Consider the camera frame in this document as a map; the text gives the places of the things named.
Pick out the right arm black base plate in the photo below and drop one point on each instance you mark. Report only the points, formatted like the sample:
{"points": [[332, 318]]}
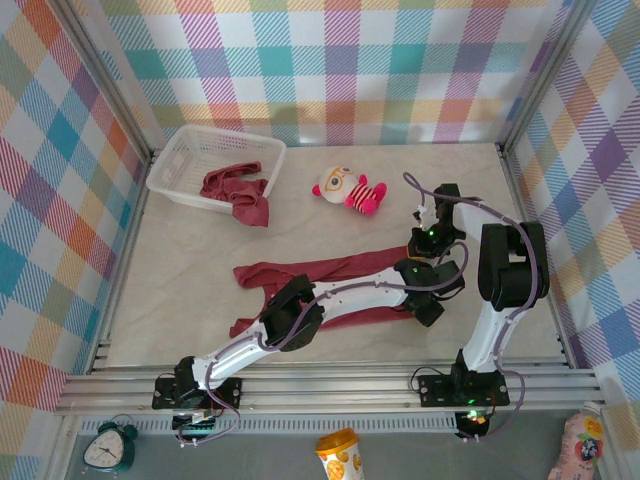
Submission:
{"points": [[440, 390]]}

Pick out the plush doll with glasses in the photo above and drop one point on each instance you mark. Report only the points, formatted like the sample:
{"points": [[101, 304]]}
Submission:
{"points": [[340, 185]]}

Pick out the aluminium side rail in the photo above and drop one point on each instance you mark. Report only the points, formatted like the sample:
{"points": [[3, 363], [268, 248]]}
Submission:
{"points": [[125, 250], [516, 190]]}

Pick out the orange print paper cup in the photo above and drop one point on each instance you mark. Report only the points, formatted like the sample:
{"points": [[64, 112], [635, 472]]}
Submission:
{"points": [[340, 457]]}

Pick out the dark red tank top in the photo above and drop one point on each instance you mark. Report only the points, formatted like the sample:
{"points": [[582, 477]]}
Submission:
{"points": [[240, 192], [350, 265]]}

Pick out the green controller board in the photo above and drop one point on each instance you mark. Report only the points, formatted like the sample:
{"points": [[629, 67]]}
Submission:
{"points": [[475, 419], [200, 425]]}

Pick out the green alarm clock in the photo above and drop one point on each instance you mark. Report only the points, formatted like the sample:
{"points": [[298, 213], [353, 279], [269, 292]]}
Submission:
{"points": [[105, 447]]}

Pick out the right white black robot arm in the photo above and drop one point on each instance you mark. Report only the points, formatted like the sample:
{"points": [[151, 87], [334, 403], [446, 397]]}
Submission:
{"points": [[487, 330]]}

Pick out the aluminium frame post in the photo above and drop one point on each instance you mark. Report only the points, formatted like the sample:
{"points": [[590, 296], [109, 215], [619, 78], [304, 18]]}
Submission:
{"points": [[545, 75], [110, 85]]}

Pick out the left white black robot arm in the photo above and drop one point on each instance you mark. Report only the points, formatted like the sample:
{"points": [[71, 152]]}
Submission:
{"points": [[360, 295]]}

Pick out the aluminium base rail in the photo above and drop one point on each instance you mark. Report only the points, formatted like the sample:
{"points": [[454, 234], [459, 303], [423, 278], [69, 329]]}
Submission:
{"points": [[325, 395]]}

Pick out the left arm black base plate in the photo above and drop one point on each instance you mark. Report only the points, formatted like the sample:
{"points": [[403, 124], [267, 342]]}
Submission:
{"points": [[227, 392]]}

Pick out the pink drink bottle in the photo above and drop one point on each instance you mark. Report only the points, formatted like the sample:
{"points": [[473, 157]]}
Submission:
{"points": [[580, 450]]}

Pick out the white plastic mesh basket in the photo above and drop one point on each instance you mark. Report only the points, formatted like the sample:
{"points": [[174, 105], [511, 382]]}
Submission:
{"points": [[220, 150]]}

